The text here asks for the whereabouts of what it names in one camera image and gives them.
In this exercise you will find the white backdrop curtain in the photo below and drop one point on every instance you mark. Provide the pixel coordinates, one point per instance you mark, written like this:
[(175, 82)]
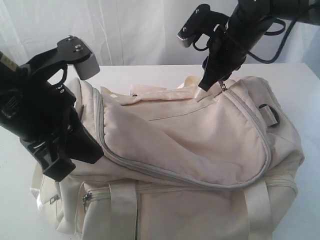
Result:
[(119, 32)]

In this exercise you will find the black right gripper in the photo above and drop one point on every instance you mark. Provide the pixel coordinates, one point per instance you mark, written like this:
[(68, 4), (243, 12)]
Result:
[(227, 44)]

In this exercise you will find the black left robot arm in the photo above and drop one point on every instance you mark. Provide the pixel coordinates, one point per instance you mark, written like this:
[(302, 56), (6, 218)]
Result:
[(36, 71)]

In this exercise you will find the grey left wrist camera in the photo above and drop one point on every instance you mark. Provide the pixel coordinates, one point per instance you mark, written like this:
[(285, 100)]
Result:
[(74, 51)]

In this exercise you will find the cream duffel bag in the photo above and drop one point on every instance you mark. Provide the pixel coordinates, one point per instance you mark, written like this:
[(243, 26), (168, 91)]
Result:
[(178, 164)]

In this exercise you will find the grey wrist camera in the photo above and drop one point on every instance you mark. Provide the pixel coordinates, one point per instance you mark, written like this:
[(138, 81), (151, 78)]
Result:
[(202, 21), (74, 51)]

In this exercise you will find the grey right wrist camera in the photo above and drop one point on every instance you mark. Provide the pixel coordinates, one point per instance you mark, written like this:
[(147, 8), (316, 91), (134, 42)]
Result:
[(202, 21)]

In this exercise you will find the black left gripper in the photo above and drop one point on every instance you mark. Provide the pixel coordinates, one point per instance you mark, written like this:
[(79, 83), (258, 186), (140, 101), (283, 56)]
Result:
[(44, 118)]

